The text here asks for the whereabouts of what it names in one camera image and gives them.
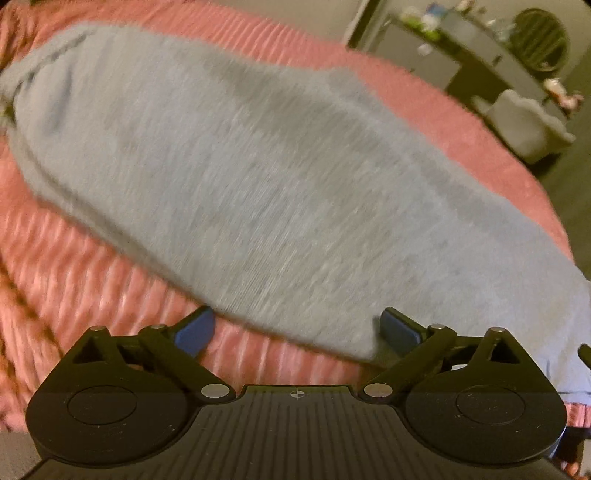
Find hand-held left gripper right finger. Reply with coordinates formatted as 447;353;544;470
362;307;537;400

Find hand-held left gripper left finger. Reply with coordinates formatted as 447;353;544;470
61;305;234;401

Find grey pants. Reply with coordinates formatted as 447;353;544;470
0;23;591;405

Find pink ribbed blanket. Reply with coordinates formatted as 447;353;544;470
0;0;591;432

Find white upholstered chair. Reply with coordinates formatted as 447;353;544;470
471;89;577;165

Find small pink figurine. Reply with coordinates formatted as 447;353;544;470
543;78;584;110

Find dark desk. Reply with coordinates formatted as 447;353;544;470
382;8;570;121

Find round dark woven object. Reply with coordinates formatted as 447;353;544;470
510;8;570;73

